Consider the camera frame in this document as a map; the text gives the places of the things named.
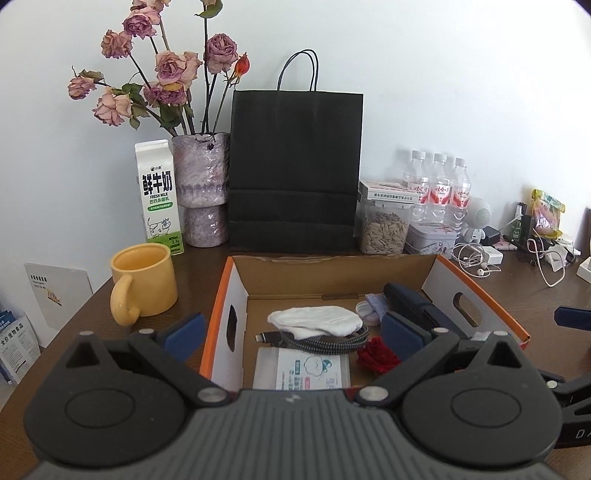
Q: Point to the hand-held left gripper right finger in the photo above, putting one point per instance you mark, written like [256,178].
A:
[401,337]

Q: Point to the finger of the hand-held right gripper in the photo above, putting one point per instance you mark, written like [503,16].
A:
[572,318]
[554,383]

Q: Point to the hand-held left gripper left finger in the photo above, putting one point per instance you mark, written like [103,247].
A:
[187,337]

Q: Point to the red rose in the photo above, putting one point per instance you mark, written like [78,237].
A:
[376,355]

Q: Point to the red cardboard box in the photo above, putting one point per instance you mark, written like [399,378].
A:
[221,332]

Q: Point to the purple knit cloth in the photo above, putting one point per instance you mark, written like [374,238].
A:
[376,304]

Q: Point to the iridescent white plastic bag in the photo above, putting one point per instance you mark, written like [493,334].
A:
[482,336]

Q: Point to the white face mask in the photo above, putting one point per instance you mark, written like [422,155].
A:
[556,256]
[314,321]

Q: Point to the white wet wipes pack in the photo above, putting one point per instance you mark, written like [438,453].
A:
[300,369]

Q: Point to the folded white face mask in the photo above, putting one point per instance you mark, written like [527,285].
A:
[556,256]

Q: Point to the yellow mug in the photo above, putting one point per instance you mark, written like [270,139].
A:
[147,281]

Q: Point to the white charger block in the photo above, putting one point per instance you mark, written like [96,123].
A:
[494,254]

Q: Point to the white earphones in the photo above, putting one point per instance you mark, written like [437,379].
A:
[468,261]

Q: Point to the white metal tin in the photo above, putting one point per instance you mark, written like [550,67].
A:
[431,240]

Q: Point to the dark small bottle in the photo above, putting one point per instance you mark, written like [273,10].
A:
[521,226]

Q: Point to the clear jar of seeds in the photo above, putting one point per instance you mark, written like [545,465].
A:
[384,230]

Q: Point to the yellow pink snack packet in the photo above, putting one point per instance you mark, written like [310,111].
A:
[547,212]

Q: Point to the black power adapter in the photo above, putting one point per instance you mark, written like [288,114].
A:
[491,235]

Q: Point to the white small fan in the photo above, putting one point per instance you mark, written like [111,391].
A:
[479,217]

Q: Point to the white paper card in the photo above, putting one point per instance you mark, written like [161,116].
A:
[55,286]

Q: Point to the white green milk carton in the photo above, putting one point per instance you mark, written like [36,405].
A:
[157,194]

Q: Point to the flat white box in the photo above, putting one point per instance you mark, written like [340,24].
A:
[385,190]

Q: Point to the blue pamphlets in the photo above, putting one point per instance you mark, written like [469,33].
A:
[18,346]

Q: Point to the purple mottled vase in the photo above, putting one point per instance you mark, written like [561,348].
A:
[201,166]

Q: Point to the black paper bag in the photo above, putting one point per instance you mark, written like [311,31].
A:
[295,161]

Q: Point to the dried pink rose bouquet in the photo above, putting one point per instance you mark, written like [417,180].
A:
[171,69]

